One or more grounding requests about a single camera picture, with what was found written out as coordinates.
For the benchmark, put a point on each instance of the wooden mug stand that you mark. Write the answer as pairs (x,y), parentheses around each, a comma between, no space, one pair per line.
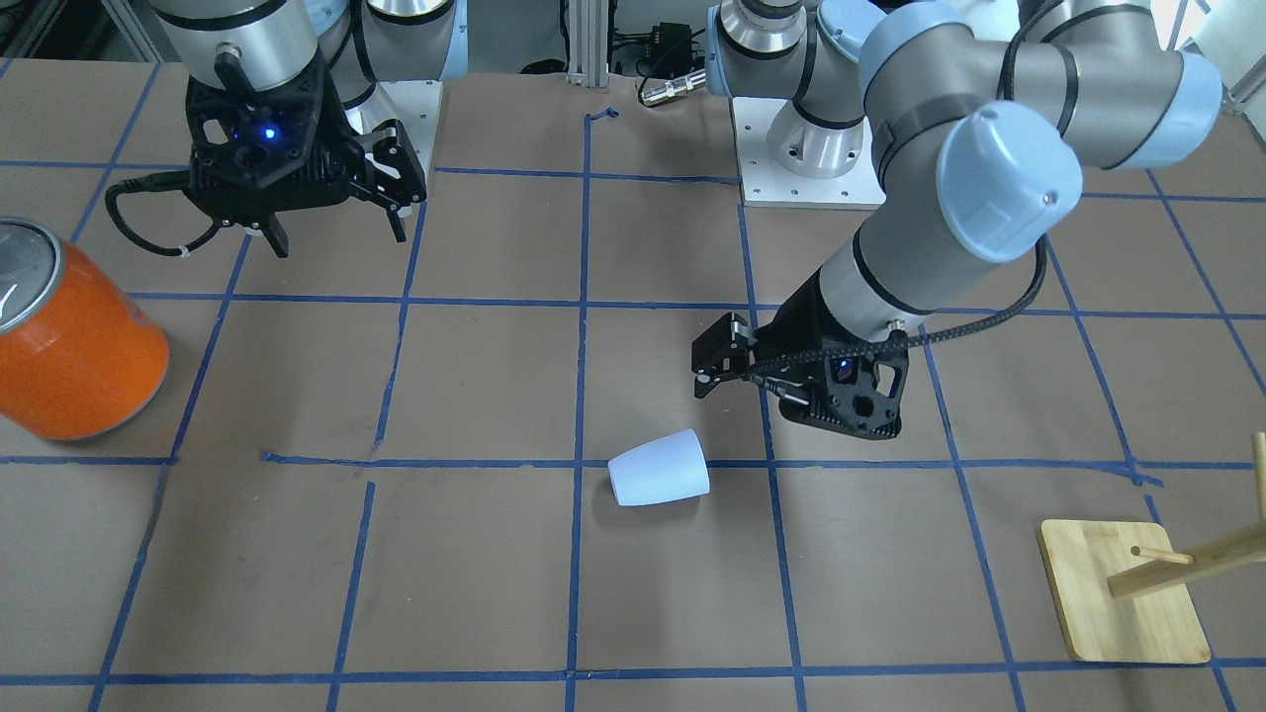
(1119,590)

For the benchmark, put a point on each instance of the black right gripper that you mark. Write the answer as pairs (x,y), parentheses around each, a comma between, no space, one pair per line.
(341,132)

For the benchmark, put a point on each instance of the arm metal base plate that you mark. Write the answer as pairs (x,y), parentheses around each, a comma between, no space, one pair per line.
(414,103)
(785,162)

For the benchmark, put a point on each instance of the orange can with silver lid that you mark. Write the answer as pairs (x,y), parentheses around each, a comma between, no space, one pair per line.
(78,356)

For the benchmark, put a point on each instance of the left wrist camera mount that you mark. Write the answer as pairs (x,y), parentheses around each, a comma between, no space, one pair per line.
(855,395)

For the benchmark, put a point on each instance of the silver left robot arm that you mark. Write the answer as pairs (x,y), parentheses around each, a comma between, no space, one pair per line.
(978,147)

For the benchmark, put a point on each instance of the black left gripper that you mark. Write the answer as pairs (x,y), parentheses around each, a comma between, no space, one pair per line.
(797,314)

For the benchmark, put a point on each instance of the light blue plastic cup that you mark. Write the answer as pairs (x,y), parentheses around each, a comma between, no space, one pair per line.
(665,470)

